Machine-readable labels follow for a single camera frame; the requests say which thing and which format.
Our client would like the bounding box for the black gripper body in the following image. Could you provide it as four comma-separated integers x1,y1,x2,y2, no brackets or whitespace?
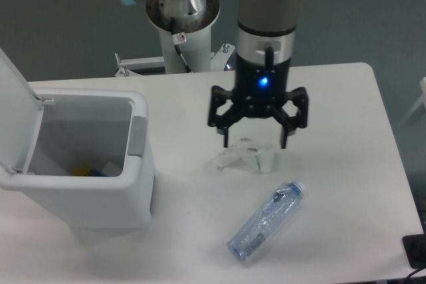
232,57,291,120

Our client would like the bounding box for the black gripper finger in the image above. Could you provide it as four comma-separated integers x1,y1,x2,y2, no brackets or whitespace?
271,87,309,149
206,84,249,148

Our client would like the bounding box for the white push-button trash can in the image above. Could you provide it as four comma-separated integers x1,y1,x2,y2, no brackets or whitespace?
1,55,155,229

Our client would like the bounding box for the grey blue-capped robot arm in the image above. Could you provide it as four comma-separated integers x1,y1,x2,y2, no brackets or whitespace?
123,0,309,146

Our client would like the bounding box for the crumpled white plastic wrapper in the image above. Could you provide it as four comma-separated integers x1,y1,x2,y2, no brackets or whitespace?
214,138,277,174

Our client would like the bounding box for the clear plastic water bottle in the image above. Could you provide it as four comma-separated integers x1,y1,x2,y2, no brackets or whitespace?
227,180,305,261

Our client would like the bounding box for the white item in bin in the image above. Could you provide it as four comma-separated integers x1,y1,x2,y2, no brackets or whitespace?
101,162,122,177

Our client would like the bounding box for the white furniture piece at right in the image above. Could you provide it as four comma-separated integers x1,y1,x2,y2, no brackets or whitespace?
407,77,426,118

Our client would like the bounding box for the blue item in bin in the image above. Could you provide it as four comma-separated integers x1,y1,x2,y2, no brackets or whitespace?
91,169,107,177

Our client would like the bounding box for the yellow item in bin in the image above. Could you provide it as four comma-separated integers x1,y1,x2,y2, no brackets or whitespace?
71,164,92,176

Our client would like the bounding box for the black device at edge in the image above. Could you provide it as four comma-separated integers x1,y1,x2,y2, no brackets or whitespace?
402,234,425,269

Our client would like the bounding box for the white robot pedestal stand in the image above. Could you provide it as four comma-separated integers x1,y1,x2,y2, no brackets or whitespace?
115,0,236,76

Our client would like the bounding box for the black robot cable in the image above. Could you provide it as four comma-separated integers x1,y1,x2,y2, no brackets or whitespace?
170,16,193,74

